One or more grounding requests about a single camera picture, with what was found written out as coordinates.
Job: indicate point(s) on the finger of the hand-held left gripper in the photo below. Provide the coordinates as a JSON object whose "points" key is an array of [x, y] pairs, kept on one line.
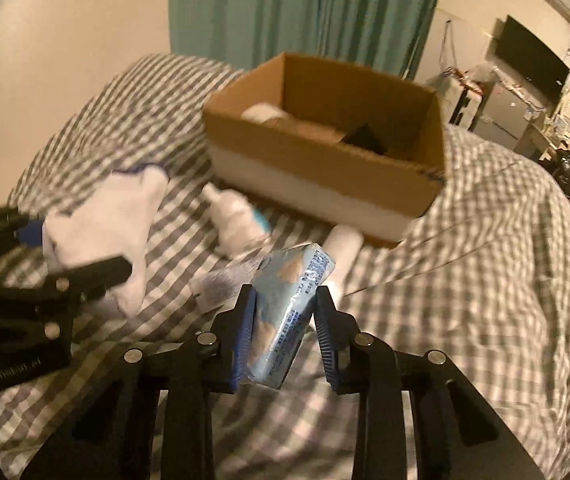
{"points": [[0, 225], [100, 272]]}

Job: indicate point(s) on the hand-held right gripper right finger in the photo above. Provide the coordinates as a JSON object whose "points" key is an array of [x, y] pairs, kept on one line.
{"points": [[326, 345]]}

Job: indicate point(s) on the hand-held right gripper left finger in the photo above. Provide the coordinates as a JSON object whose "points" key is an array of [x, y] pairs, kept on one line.
{"points": [[246, 340]]}

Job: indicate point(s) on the white sock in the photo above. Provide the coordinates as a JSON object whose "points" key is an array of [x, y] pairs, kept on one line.
{"points": [[110, 220]]}

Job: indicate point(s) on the blue tissue packet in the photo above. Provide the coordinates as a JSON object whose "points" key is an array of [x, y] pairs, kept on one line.
{"points": [[285, 300]]}

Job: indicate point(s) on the brown cardboard box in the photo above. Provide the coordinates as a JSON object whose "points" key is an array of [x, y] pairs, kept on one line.
{"points": [[315, 180]]}

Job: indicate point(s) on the small clear plastic packet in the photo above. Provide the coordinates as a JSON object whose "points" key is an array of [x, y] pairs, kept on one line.
{"points": [[217, 287]]}

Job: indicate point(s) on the white tube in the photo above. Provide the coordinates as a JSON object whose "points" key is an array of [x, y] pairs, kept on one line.
{"points": [[342, 250]]}

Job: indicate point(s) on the white plastic bottle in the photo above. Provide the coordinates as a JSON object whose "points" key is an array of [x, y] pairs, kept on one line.
{"points": [[232, 220]]}

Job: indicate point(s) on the grey checkered bed blanket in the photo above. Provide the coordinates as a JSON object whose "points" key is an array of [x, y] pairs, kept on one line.
{"points": [[465, 285]]}

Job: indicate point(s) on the black item in box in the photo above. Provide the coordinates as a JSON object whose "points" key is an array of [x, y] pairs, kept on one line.
{"points": [[365, 137]]}

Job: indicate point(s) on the white item in box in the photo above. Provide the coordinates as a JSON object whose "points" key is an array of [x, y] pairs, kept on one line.
{"points": [[265, 111]]}

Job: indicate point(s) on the grey small fridge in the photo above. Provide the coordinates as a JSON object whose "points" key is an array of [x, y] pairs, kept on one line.
{"points": [[502, 110]]}

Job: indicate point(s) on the teal curtain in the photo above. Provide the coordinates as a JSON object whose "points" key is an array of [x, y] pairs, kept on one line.
{"points": [[305, 10]]}

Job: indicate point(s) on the black wall television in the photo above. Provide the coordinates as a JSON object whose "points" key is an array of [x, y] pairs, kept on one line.
{"points": [[532, 57]]}

